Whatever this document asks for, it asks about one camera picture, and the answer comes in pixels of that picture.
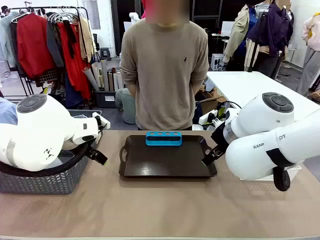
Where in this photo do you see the dark brown plastic tray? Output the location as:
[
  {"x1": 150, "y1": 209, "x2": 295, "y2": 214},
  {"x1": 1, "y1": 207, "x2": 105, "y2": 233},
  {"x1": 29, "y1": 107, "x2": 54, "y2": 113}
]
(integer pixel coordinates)
[{"x1": 118, "y1": 134, "x2": 218, "y2": 179}]

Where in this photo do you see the person's left forearm beige sleeve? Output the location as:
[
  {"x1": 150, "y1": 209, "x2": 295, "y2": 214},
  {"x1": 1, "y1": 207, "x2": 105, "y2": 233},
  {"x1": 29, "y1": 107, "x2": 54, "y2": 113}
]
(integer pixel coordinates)
[{"x1": 191, "y1": 65, "x2": 210, "y2": 94}]

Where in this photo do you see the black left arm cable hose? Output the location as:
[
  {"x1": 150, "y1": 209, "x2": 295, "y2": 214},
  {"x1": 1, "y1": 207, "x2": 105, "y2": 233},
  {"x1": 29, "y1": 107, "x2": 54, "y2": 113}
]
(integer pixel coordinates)
[{"x1": 0, "y1": 141, "x2": 91, "y2": 178}]

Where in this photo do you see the beige hanging garment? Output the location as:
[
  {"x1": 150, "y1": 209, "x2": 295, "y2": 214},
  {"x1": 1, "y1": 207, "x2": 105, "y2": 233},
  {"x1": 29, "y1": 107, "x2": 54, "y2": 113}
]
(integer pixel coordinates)
[{"x1": 78, "y1": 16, "x2": 98, "y2": 64}]

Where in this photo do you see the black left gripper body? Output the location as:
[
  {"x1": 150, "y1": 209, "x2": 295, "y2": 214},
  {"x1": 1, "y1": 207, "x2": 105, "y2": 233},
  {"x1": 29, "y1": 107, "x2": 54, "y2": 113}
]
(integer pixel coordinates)
[{"x1": 85, "y1": 146, "x2": 100, "y2": 160}]

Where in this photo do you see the pale green fabric stool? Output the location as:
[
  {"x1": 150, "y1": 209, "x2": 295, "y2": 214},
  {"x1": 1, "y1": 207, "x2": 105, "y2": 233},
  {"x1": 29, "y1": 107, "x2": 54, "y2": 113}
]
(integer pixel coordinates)
[{"x1": 115, "y1": 87, "x2": 137, "y2": 125}]

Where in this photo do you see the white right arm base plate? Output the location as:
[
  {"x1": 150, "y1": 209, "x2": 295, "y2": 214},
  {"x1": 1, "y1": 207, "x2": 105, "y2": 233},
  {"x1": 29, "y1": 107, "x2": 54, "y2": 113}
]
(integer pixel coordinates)
[{"x1": 239, "y1": 162, "x2": 304, "y2": 181}]

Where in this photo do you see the blue test tube rack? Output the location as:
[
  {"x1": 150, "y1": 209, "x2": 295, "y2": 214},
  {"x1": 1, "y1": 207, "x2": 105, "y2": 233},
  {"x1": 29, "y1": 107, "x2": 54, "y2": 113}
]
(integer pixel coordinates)
[{"x1": 145, "y1": 130, "x2": 183, "y2": 148}]

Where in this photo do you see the bystander in blue shirt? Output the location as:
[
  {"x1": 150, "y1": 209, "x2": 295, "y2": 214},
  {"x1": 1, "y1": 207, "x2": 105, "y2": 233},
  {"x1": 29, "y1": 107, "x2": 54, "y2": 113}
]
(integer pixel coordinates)
[{"x1": 0, "y1": 96, "x2": 19, "y2": 126}]

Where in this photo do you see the black right arm cable loop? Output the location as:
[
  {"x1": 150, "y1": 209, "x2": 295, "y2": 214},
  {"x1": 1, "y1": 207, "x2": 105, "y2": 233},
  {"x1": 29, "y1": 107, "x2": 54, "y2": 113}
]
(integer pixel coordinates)
[{"x1": 272, "y1": 165, "x2": 291, "y2": 192}]

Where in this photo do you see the mannequin in purple jacket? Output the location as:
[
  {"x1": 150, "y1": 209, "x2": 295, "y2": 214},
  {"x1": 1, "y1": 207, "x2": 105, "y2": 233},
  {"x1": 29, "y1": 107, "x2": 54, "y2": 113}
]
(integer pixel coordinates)
[{"x1": 246, "y1": 1, "x2": 295, "y2": 79}]

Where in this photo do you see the brown cardboard box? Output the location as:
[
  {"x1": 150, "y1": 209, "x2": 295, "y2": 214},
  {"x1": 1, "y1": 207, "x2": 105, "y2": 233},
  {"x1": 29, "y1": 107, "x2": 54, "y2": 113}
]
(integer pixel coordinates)
[{"x1": 199, "y1": 89, "x2": 227, "y2": 115}]

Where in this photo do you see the black metal clothes rack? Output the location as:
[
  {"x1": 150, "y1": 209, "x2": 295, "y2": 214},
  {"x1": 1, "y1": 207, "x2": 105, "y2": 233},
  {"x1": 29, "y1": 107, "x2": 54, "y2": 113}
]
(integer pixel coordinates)
[{"x1": 9, "y1": 6, "x2": 90, "y2": 97}]

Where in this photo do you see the person in beige sweater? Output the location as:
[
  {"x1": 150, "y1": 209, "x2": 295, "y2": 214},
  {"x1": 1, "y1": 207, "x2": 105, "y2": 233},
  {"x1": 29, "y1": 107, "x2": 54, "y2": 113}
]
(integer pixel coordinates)
[{"x1": 119, "y1": 17, "x2": 210, "y2": 131}]

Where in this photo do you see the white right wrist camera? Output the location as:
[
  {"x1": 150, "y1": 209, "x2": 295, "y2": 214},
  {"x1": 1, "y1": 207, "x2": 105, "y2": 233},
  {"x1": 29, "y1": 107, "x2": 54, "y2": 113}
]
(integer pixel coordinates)
[{"x1": 199, "y1": 109, "x2": 227, "y2": 126}]

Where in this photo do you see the red pleated dress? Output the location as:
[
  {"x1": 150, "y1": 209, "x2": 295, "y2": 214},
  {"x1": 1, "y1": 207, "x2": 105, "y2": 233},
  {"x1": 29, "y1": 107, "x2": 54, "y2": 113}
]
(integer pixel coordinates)
[{"x1": 57, "y1": 21, "x2": 92, "y2": 101}]

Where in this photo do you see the light gray garment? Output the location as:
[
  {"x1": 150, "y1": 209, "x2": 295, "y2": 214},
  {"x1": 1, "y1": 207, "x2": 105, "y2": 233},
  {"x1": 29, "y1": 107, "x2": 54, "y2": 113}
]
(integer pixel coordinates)
[{"x1": 0, "y1": 11, "x2": 19, "y2": 68}]

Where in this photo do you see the mannequin in beige coat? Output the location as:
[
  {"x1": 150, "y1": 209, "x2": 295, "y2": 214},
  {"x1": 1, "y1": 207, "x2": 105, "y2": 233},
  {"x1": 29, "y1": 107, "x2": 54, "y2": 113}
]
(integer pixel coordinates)
[{"x1": 222, "y1": 2, "x2": 254, "y2": 72}]

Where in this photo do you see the dark plastic storage bin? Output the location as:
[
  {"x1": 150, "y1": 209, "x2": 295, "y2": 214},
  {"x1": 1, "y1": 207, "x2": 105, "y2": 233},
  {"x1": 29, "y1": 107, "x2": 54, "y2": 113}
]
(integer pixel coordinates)
[{"x1": 94, "y1": 89, "x2": 119, "y2": 109}]

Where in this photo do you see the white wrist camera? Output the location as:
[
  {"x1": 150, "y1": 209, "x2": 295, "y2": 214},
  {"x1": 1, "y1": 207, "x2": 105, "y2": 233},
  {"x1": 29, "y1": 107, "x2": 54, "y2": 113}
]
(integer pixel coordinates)
[
  {"x1": 199, "y1": 109, "x2": 227, "y2": 126},
  {"x1": 91, "y1": 111, "x2": 111, "y2": 131}
]

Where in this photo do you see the white side table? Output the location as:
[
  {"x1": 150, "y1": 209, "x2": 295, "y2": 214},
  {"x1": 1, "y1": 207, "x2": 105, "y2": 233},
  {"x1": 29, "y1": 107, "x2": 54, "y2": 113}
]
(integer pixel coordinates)
[{"x1": 206, "y1": 70, "x2": 320, "y2": 121}]

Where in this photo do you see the person's right forearm beige sleeve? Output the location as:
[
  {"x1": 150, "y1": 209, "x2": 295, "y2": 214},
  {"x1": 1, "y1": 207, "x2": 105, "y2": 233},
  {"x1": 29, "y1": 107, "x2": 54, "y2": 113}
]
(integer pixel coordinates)
[{"x1": 119, "y1": 65, "x2": 139, "y2": 98}]

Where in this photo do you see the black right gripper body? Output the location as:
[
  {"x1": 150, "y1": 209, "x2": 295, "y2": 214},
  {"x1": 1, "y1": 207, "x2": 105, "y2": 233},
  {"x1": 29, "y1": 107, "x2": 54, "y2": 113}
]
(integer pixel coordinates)
[{"x1": 210, "y1": 123, "x2": 231, "y2": 154}]

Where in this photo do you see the white computer case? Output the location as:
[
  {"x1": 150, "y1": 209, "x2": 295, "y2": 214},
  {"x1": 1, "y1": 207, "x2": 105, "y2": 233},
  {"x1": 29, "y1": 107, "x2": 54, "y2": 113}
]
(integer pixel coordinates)
[{"x1": 211, "y1": 52, "x2": 229, "y2": 72}]

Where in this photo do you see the dark gray jacket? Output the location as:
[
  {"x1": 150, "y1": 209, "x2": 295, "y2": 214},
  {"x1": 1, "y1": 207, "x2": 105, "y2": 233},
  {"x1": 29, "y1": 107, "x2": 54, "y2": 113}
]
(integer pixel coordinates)
[{"x1": 45, "y1": 19, "x2": 65, "y2": 69}]

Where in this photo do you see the white power strip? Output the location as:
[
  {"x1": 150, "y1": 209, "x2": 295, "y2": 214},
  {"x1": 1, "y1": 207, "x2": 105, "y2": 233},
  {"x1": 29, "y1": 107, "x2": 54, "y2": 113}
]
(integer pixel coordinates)
[{"x1": 198, "y1": 109, "x2": 219, "y2": 125}]

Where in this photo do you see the gray plastic basket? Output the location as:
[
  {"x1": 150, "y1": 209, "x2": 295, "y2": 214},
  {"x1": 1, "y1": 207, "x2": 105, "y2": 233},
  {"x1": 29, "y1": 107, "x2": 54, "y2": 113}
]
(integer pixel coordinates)
[{"x1": 0, "y1": 109, "x2": 104, "y2": 196}]

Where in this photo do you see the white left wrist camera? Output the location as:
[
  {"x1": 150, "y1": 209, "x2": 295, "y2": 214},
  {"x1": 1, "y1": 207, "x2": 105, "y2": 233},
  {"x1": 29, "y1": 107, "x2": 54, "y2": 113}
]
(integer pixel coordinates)
[{"x1": 91, "y1": 111, "x2": 111, "y2": 131}]

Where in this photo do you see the red jacket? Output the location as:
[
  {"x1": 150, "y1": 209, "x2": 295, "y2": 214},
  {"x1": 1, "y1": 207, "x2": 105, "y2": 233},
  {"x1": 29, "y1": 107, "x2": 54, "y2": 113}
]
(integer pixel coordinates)
[{"x1": 16, "y1": 12, "x2": 58, "y2": 79}]

